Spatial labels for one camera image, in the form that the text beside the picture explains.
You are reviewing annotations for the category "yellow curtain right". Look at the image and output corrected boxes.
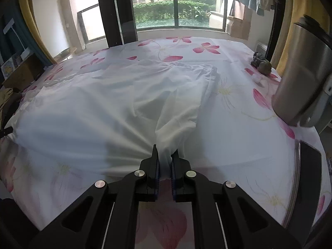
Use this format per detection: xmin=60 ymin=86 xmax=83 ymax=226
xmin=271 ymin=0 xmax=331 ymax=76

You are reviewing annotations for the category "black sliding door frame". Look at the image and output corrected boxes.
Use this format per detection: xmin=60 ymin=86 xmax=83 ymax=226
xmin=99 ymin=0 xmax=138 ymax=47

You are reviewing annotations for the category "yellow curtain left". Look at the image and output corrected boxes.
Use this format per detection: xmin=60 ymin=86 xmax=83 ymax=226
xmin=18 ymin=0 xmax=56 ymax=64

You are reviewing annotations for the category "cardboard box on balcony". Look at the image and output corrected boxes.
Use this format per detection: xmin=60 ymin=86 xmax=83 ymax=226
xmin=226 ymin=16 xmax=251 ymax=40

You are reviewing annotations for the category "brown cardboard box bedside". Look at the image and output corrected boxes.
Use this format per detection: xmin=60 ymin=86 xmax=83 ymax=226
xmin=2 ymin=54 xmax=44 ymax=90

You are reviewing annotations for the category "yellow curtain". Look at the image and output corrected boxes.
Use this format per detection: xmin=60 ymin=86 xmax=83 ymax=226
xmin=271 ymin=0 xmax=331 ymax=76
xmin=18 ymin=0 xmax=56 ymax=64

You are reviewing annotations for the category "beige folded garment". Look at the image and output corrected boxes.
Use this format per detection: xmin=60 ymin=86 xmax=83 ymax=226
xmin=0 ymin=88 xmax=14 ymax=111

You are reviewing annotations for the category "white desk lamp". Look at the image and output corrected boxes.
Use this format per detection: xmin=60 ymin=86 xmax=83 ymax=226
xmin=3 ymin=17 xmax=33 ymax=60

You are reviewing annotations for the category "floral white bed sheet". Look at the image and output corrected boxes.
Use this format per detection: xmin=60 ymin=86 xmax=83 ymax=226
xmin=0 ymin=36 xmax=332 ymax=249

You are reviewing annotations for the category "teal curtain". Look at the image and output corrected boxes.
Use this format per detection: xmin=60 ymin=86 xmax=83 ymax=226
xmin=0 ymin=4 xmax=52 ymax=84

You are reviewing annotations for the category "white translucent garment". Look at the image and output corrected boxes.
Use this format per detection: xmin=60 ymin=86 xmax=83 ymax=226
xmin=9 ymin=60 xmax=218 ymax=177

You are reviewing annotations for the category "illustrated white card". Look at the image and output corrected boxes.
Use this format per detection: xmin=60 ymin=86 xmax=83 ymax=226
xmin=1 ymin=53 xmax=22 ymax=80

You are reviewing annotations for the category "small dark green toy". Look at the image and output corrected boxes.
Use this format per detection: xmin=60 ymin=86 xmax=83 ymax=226
xmin=250 ymin=52 xmax=272 ymax=76

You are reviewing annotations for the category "white air conditioner unit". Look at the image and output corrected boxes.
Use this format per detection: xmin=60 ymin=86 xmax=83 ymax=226
xmin=255 ymin=41 xmax=268 ymax=58

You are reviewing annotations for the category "black balcony railing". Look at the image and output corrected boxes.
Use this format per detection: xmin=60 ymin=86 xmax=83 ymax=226
xmin=78 ymin=0 xmax=239 ymax=42

